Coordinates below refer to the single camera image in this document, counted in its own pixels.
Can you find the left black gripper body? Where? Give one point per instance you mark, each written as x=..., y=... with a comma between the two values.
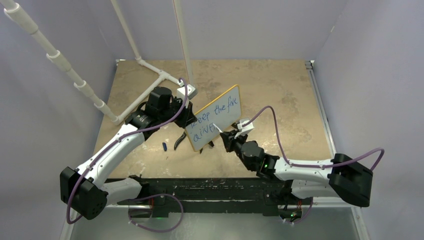
x=177, y=105

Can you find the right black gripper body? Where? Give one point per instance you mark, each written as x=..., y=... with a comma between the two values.
x=238, y=142

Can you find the white marker pen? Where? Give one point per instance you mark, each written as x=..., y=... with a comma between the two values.
x=217, y=127

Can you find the yellow framed whiteboard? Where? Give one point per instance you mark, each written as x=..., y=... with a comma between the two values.
x=223, y=111

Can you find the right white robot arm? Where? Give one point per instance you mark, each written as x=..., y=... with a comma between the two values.
x=335, y=177

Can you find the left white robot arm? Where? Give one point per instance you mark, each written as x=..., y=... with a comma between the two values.
x=85, y=189

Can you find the black handled pliers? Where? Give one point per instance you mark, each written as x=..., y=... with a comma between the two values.
x=179, y=140

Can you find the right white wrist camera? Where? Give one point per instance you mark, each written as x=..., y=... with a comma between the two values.
x=243, y=127

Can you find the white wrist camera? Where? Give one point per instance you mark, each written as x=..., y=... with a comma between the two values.
x=187, y=92
x=243, y=127

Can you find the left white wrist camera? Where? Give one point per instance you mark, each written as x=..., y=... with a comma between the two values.
x=187, y=92

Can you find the white pvc pipe frame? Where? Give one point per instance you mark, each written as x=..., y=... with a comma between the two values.
x=30, y=70

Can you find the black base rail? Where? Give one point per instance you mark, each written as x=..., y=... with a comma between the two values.
x=234, y=195

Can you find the right aluminium side rail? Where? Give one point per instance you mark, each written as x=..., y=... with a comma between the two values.
x=323, y=116

